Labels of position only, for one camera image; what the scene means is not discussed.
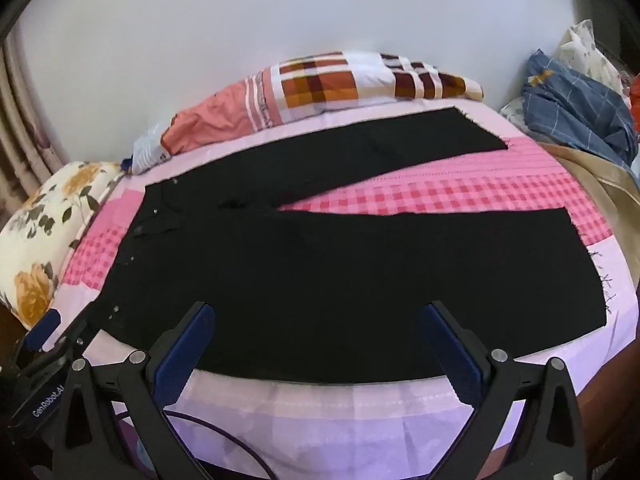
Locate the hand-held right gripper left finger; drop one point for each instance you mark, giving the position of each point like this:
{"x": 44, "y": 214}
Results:
{"x": 184, "y": 352}

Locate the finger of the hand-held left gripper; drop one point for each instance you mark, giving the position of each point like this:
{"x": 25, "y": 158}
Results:
{"x": 44, "y": 329}

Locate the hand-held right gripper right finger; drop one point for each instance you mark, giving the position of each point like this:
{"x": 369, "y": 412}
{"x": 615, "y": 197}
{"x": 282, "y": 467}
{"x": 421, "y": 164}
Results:
{"x": 450, "y": 355}

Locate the black pants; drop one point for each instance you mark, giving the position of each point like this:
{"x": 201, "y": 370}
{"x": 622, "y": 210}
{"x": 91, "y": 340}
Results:
{"x": 300, "y": 285}

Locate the cream floral pillow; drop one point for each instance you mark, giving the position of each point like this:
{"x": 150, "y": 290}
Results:
{"x": 45, "y": 210}

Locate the pink checked bed sheet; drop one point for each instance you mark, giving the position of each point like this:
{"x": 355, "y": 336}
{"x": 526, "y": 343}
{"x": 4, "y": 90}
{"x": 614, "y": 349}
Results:
{"x": 425, "y": 195}

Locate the dark blue object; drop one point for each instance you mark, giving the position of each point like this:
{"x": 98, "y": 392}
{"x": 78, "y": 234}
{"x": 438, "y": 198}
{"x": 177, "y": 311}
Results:
{"x": 125, "y": 164}

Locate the patterned curtain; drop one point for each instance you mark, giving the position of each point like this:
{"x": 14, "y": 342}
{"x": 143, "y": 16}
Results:
{"x": 25, "y": 135}

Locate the beige blanket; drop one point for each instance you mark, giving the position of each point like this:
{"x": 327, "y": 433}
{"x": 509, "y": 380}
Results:
{"x": 600, "y": 195}

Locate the blue checked cloth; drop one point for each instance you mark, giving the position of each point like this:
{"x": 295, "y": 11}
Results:
{"x": 575, "y": 105}

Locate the orange plaid pillow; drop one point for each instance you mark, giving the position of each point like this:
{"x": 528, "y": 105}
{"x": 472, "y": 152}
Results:
{"x": 325, "y": 85}

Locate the red cloth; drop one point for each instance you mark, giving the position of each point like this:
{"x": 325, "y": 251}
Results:
{"x": 635, "y": 100}

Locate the white floral cloth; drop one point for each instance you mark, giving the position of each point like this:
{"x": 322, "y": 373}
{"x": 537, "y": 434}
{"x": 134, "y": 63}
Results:
{"x": 582, "y": 45}

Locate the wooden bed frame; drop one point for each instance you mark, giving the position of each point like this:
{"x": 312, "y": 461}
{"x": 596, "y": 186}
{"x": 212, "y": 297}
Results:
{"x": 610, "y": 410}

